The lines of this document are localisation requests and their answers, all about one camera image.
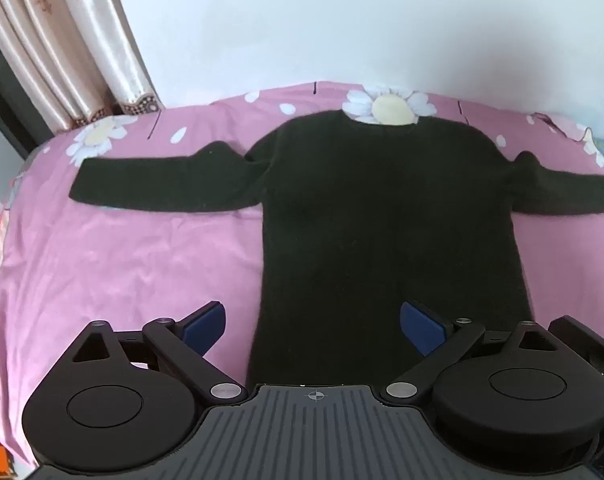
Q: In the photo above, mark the cream patterned curtain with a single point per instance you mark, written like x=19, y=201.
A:
x=67, y=45

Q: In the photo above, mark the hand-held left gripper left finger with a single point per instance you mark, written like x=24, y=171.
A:
x=204, y=329

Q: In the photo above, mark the pink floral bedsheet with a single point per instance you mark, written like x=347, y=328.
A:
x=132, y=260

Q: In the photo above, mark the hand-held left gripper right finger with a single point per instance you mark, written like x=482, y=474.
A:
x=422, y=329

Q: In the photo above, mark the black knit sweater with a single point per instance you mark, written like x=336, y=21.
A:
x=382, y=220

